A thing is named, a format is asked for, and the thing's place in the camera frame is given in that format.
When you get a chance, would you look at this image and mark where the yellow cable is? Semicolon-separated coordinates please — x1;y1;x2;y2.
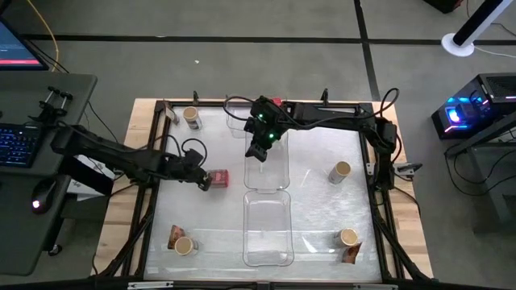
26;0;60;73

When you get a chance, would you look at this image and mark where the silver metal bracket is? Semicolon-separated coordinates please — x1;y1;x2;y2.
127;280;174;290

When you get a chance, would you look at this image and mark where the grey desk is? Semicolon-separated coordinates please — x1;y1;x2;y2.
0;72;99;277

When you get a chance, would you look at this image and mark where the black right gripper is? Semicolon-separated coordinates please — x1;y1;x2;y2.
244;119;281;164

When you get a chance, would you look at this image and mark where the clear plastic bin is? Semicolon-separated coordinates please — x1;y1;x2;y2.
223;95;298;140
243;127;291;191
241;188;295;268

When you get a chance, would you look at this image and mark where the white power cable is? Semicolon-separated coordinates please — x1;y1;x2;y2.
473;45;516;59

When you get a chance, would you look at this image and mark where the tan lid spice jar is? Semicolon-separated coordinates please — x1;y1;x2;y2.
327;160;352;185
173;235;199;257
334;227;360;249
182;106;202;131

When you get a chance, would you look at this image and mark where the black box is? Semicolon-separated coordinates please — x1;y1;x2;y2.
422;0;465;15

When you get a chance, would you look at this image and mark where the black computer tower with lights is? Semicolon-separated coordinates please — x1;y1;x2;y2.
431;72;516;141

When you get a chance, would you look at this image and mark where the black clamp with silver rods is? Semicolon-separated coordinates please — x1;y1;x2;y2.
27;85;74;126

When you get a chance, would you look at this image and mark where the backlit black keyboard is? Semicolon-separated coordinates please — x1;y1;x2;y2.
0;122;44;169

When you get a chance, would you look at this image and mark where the white tower fan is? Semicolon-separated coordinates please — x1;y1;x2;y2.
441;0;504;57

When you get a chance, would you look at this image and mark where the computer monitor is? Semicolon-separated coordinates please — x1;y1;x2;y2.
0;19;50;73

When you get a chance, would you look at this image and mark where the black computer mouse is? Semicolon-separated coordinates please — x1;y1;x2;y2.
31;179;58;215

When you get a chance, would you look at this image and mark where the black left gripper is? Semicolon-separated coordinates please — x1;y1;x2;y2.
163;154;214;193

